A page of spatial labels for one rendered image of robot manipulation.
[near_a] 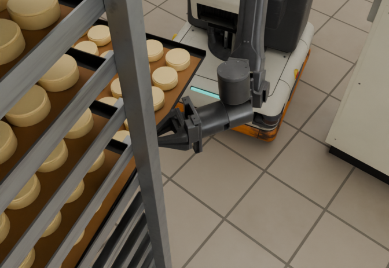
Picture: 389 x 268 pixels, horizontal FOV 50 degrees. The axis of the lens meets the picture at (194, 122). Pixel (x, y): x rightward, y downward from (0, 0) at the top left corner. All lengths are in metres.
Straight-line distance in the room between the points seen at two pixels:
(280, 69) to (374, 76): 0.47
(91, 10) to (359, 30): 2.37
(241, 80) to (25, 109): 0.37
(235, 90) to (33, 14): 0.39
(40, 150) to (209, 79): 1.45
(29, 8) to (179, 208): 1.42
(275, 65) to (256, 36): 1.14
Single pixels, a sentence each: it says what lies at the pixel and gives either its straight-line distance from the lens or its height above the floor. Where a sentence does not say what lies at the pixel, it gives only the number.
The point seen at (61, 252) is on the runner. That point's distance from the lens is 0.59.
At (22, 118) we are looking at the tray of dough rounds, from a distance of 0.48.
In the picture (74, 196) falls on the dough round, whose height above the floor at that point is 1.05.
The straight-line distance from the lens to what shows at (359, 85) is 1.67.
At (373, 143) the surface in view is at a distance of 1.83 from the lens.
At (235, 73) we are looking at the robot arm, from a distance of 0.72.
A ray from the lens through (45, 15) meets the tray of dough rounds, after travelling 0.45.
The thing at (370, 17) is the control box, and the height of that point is 0.72.
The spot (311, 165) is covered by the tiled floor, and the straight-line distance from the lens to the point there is 1.96.
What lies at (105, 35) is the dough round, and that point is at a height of 1.01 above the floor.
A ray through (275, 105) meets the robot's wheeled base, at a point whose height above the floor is 0.27.
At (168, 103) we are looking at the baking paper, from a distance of 0.81.
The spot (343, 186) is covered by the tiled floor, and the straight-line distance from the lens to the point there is 1.95.
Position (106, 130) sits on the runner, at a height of 1.15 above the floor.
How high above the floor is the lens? 1.58
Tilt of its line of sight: 51 degrees down
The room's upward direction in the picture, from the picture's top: straight up
